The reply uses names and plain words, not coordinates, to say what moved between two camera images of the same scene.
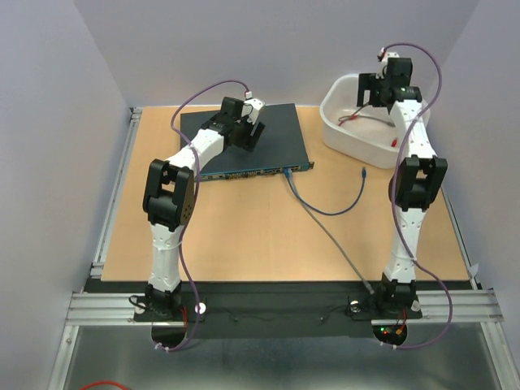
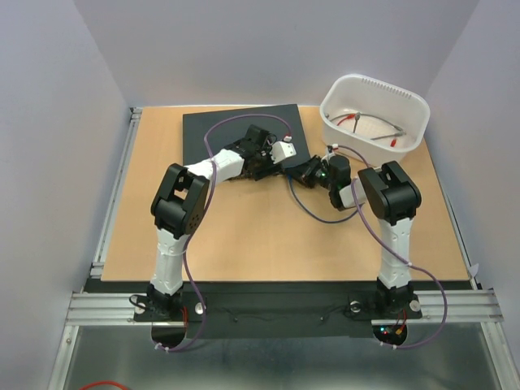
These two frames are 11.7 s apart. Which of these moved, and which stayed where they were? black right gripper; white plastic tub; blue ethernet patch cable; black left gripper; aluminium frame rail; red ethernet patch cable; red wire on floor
Moved: blue ethernet patch cable; black right gripper; black left gripper
Stayed: red ethernet patch cable; red wire on floor; white plastic tub; aluminium frame rail
